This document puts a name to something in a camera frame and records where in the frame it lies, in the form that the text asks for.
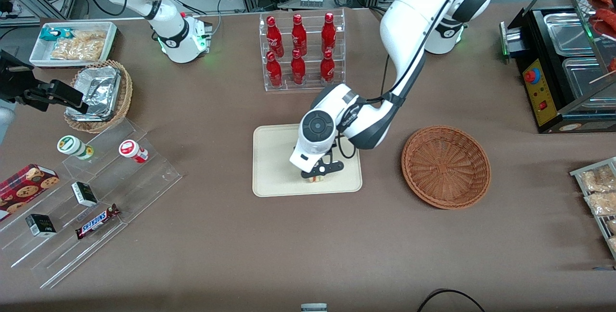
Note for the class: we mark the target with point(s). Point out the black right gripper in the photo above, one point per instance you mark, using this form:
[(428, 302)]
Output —
[(15, 82)]

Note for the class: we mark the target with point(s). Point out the steel warmer pan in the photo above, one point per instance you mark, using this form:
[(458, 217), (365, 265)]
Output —
[(584, 81), (568, 32)]

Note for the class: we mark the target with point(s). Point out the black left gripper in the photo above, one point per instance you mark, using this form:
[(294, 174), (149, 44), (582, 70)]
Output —
[(334, 145)]

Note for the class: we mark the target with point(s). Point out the white power strip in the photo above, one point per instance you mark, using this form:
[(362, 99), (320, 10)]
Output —
[(311, 0)]

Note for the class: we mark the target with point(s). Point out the clear acrylic bottle rack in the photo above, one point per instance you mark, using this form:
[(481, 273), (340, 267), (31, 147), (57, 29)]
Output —
[(310, 88)]

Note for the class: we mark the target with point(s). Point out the grey device edge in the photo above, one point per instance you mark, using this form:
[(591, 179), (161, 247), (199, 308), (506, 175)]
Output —
[(314, 307)]

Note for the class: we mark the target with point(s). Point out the black food warmer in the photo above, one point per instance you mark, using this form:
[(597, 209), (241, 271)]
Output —
[(539, 95)]

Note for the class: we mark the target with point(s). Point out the small black box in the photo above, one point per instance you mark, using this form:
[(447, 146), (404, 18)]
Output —
[(41, 225), (84, 194)]

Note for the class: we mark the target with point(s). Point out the aluminium foil container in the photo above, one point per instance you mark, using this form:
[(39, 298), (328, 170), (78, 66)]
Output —
[(98, 88)]

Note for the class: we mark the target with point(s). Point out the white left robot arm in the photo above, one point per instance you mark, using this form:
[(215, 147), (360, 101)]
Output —
[(414, 28)]

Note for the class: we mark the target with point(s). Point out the large brown wicker basket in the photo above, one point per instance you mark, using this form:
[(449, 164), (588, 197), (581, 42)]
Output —
[(445, 167)]

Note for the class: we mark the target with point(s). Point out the clear bag of crackers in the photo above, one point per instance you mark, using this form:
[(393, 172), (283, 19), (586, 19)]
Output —
[(79, 47)]

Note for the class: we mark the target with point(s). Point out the red lid cup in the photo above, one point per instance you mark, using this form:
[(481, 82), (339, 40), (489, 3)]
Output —
[(131, 149)]

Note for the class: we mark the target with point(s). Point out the red cookie box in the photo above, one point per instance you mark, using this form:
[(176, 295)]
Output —
[(24, 187)]

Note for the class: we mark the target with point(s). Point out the cream plastic tray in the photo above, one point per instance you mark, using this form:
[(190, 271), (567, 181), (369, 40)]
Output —
[(274, 167)]

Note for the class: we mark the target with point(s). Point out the triangular sandwich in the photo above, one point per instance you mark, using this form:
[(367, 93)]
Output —
[(316, 179)]

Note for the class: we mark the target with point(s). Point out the teal snack packet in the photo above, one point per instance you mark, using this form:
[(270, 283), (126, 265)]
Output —
[(53, 33)]

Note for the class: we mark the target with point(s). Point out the green lid cup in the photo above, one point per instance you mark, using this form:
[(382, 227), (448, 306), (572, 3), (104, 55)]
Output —
[(72, 146)]

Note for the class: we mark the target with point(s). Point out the small tan wicker basket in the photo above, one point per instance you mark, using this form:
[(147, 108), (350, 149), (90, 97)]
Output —
[(126, 90)]

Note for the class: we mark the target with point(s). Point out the red cola bottle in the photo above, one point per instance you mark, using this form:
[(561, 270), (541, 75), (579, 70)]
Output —
[(328, 32), (299, 35), (298, 71), (327, 70), (274, 73), (274, 37)]

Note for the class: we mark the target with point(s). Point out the clear bag of pastry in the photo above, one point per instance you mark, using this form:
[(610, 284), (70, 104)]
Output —
[(601, 203), (599, 178)]

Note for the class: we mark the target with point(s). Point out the clear acrylic stepped shelf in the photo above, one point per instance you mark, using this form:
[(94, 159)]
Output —
[(144, 187)]

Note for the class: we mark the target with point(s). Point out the white rectangular bin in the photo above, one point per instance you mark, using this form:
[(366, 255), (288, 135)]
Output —
[(41, 57)]

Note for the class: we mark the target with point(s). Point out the Snickers chocolate bar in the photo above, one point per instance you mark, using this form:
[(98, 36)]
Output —
[(96, 222)]

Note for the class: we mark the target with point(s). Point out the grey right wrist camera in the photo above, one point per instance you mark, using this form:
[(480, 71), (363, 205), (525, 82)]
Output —
[(6, 126)]

